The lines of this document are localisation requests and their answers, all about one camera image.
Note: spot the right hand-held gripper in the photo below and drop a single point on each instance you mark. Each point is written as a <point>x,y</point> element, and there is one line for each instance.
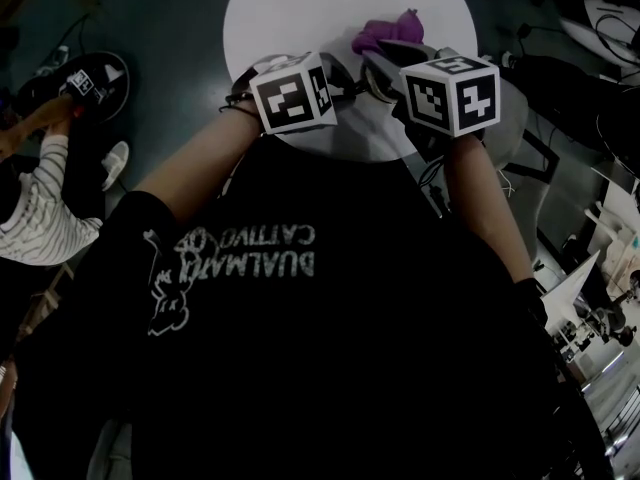
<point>450,98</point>

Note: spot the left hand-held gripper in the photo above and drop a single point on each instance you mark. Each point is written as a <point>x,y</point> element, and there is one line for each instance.
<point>285,100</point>

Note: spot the purple cloth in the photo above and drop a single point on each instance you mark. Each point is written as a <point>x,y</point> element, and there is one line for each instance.
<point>400,28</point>

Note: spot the person's right forearm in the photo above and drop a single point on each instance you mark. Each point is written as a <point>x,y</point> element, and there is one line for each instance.
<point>485,203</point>

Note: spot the person's left forearm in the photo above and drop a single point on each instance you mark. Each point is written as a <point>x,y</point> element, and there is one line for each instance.
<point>200,168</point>

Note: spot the white round table gold legs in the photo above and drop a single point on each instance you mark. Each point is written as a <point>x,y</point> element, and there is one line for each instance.
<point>300,13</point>

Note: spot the black wrist band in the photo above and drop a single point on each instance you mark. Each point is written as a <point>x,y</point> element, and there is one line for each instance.
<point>235,102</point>

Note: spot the black office chair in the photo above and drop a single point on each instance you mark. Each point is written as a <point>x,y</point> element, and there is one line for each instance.
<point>575,83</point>

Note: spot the person's black printed t-shirt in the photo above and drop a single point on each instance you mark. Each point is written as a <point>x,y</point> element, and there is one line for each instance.
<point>350,343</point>

